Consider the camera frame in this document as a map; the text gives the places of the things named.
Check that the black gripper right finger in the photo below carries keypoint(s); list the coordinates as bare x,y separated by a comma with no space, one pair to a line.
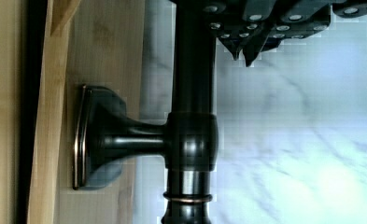
281,19

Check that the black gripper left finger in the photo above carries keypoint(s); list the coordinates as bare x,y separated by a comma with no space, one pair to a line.
242,26

